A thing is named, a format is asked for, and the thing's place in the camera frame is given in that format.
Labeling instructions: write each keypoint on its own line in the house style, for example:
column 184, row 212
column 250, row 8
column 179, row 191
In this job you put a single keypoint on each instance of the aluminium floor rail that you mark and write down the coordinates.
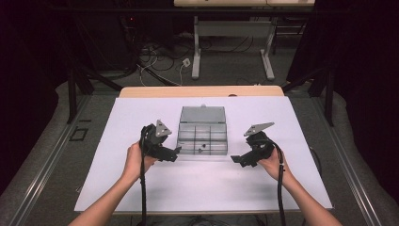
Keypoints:
column 47, row 163
column 348, row 169

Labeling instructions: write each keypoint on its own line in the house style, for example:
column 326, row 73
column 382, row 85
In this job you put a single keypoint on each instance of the clear plastic compartment box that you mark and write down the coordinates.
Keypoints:
column 202, row 135

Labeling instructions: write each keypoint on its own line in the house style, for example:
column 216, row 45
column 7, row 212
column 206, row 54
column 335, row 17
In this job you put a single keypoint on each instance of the dark curtain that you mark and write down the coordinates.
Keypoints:
column 22, row 78
column 367, row 78

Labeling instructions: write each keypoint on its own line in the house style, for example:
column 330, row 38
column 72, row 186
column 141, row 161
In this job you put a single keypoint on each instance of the white power plug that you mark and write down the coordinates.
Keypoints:
column 186, row 61

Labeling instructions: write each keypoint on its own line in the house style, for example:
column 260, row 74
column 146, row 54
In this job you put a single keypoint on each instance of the black metal stand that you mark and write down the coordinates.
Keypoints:
column 328, row 97
column 72, row 94

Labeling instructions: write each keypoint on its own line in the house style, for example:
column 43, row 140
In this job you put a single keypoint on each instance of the black equipment with red light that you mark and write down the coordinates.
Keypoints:
column 131, row 19

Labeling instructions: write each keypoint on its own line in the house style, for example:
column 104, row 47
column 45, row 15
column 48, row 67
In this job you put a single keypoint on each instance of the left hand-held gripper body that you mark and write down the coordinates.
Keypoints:
column 155, row 141

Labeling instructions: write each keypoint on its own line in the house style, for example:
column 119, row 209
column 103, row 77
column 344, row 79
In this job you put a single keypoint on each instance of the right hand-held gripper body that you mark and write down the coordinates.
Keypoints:
column 262, row 146

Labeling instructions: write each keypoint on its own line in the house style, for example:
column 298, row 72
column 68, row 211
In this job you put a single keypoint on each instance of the white metal desk frame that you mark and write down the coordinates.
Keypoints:
column 232, row 29

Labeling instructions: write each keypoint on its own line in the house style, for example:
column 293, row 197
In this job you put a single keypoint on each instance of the person's right hand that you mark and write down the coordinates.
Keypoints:
column 274, row 166

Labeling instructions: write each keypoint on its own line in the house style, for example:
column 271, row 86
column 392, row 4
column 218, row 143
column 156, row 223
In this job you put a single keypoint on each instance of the white table cover sheet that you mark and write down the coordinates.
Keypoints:
column 194, row 194

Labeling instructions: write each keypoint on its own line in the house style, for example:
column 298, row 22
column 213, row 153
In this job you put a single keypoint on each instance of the person's left hand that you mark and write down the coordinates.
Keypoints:
column 133, row 163

